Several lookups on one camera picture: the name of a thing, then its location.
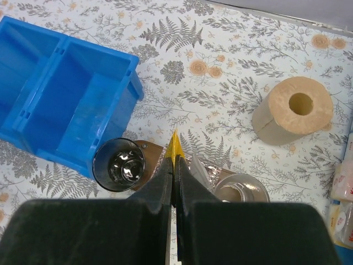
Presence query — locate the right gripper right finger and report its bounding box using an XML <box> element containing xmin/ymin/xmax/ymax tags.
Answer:
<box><xmin>175</xmin><ymin>156</ymin><xmax>340</xmax><ymax>264</ymax></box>

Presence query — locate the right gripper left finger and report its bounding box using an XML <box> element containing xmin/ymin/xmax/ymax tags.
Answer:
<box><xmin>1</xmin><ymin>158</ymin><xmax>173</xmax><ymax>264</ymax></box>

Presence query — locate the clear glass cup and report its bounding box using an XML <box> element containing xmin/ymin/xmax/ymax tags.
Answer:
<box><xmin>214</xmin><ymin>174</ymin><xmax>270</xmax><ymax>203</ymax></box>

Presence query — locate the clear acrylic holder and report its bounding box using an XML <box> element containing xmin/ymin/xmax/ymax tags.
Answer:
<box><xmin>154</xmin><ymin>153</ymin><xmax>221</xmax><ymax>194</ymax></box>

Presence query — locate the white toothpaste tube black cap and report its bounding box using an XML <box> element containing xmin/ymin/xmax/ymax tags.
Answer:
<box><xmin>190</xmin><ymin>153</ymin><xmax>213</xmax><ymax>193</ymax></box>

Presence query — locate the yellow toothpaste tube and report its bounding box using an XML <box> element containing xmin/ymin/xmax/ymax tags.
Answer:
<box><xmin>165</xmin><ymin>129</ymin><xmax>185</xmax><ymax>165</ymax></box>

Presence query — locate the oval wooden tray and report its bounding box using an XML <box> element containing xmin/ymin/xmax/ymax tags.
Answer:
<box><xmin>132</xmin><ymin>140</ymin><xmax>234</xmax><ymax>192</ymax></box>

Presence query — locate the brown toilet paper roll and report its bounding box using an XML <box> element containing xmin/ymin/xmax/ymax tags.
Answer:
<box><xmin>252</xmin><ymin>77</ymin><xmax>334</xmax><ymax>145</ymax></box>

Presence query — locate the blue double bin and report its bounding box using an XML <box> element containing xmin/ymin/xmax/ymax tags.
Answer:
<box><xmin>1</xmin><ymin>17</ymin><xmax>144</xmax><ymax>178</ymax></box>

